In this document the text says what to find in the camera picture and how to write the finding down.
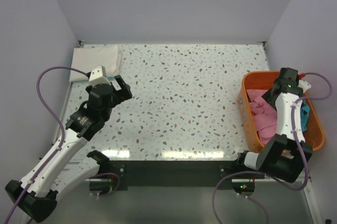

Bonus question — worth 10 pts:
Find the pink t shirt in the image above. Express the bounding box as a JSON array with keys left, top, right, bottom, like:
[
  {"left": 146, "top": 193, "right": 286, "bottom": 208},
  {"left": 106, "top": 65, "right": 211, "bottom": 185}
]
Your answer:
[{"left": 247, "top": 89, "right": 277, "bottom": 145}]

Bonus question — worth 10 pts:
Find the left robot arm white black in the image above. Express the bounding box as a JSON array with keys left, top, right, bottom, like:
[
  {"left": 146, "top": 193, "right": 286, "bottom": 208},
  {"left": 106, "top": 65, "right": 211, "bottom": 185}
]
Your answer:
[{"left": 5, "top": 74, "right": 132, "bottom": 222}]

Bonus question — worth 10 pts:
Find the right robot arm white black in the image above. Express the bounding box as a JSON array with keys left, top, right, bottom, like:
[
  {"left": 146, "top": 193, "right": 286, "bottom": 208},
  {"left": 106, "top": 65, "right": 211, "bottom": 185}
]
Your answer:
[{"left": 227, "top": 68, "right": 313, "bottom": 182}]

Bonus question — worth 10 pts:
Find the folded white t shirt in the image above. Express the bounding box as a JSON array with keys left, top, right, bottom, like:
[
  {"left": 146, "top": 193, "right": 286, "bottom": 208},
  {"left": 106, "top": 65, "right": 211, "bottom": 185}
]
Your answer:
[{"left": 71, "top": 45, "right": 121, "bottom": 78}]

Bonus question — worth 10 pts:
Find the orange plastic basket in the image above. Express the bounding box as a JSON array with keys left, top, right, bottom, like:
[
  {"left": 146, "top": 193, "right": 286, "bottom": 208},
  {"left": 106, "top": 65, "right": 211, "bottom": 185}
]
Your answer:
[{"left": 236, "top": 70, "right": 326, "bottom": 154}]

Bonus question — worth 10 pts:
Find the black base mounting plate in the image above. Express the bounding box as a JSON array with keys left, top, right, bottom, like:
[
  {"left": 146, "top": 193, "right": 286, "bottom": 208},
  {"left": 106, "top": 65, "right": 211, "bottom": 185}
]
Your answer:
[{"left": 98, "top": 160, "right": 251, "bottom": 190}]

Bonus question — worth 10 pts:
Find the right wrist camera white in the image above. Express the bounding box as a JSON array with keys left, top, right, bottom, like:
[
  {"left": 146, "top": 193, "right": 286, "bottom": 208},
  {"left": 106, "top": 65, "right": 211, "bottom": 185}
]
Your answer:
[{"left": 298, "top": 79, "right": 312, "bottom": 94}]

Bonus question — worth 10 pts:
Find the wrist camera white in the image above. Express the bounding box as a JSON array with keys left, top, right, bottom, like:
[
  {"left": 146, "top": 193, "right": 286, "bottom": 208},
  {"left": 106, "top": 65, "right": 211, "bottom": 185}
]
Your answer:
[
  {"left": 298, "top": 79, "right": 312, "bottom": 94},
  {"left": 88, "top": 66, "right": 110, "bottom": 87}
]

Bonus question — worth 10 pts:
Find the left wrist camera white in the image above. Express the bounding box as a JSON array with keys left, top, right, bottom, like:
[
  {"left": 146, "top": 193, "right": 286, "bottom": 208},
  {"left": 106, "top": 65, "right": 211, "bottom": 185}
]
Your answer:
[{"left": 88, "top": 66, "right": 110, "bottom": 87}]

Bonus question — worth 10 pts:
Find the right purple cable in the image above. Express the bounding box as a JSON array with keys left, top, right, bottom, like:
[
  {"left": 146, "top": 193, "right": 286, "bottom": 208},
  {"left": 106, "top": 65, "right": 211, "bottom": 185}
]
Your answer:
[{"left": 212, "top": 73, "right": 333, "bottom": 224}]

